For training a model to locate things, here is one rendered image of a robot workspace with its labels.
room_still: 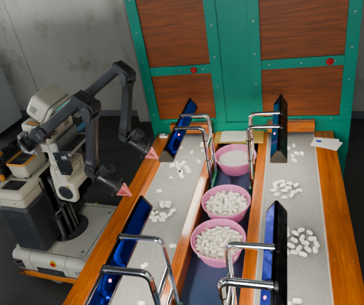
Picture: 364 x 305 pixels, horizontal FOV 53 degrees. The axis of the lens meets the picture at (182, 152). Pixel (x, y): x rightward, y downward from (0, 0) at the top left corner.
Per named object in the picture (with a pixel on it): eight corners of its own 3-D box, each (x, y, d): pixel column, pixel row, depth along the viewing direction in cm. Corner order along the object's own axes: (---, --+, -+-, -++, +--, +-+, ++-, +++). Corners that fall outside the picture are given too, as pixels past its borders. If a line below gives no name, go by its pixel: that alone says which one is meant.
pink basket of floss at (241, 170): (231, 184, 223) (230, 172, 218) (208, 165, 244) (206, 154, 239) (265, 167, 232) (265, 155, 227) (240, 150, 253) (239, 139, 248)
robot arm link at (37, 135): (85, 82, 175) (73, 90, 167) (104, 104, 178) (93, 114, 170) (40, 126, 200) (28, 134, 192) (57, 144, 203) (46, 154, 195)
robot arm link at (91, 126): (92, 97, 178) (80, 106, 170) (103, 101, 177) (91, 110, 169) (92, 167, 203) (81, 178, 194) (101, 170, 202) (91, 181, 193)
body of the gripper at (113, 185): (124, 178, 200) (113, 171, 200) (118, 190, 192) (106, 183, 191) (120, 185, 204) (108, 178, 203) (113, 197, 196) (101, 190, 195)
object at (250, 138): (248, 194, 213) (244, 127, 190) (251, 173, 229) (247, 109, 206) (282, 195, 208) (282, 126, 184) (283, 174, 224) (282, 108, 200)
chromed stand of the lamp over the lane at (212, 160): (182, 192, 224) (170, 128, 201) (190, 172, 240) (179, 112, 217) (213, 193, 219) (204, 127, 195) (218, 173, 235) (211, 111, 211)
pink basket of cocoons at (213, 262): (187, 270, 173) (184, 256, 168) (198, 230, 195) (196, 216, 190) (244, 276, 166) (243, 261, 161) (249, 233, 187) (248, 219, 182)
